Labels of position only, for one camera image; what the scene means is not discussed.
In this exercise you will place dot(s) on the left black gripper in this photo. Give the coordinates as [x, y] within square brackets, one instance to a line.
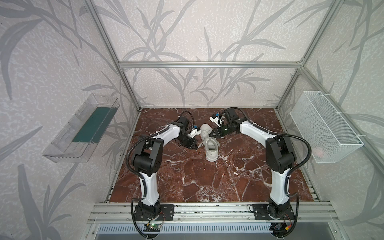
[188, 141]

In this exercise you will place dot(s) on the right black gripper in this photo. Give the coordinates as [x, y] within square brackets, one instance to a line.
[216, 132]

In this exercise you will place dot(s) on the white sneaker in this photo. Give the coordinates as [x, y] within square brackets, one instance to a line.
[205, 131]

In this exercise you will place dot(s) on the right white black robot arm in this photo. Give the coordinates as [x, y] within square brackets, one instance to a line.
[280, 154]

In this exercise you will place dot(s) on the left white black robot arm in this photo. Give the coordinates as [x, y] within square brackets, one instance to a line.
[144, 159]

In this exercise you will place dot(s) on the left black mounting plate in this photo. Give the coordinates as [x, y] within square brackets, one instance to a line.
[163, 212]

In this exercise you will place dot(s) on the black mounting plate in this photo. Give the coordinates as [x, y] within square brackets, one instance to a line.
[267, 213]
[163, 212]

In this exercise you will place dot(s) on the pink object in basket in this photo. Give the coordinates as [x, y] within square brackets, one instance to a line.
[318, 152]

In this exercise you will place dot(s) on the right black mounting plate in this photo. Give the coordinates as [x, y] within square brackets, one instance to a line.
[267, 213]

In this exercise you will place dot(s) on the left electronics board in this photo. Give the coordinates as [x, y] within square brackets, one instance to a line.
[152, 227]

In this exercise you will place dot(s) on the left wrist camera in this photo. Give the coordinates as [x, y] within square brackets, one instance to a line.
[194, 132]

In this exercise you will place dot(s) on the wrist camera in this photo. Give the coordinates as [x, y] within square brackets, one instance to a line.
[194, 132]
[217, 119]

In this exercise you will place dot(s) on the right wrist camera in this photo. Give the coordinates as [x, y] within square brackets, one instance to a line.
[217, 119]

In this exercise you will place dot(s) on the aluminium frame crossbar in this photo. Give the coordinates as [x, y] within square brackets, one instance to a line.
[263, 65]

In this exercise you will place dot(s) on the white wire mesh basket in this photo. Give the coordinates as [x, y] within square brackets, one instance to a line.
[322, 125]

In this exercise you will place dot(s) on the clear plastic wall bin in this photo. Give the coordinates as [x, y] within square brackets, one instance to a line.
[79, 138]

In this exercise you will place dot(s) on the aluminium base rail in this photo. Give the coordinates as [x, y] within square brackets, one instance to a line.
[204, 212]

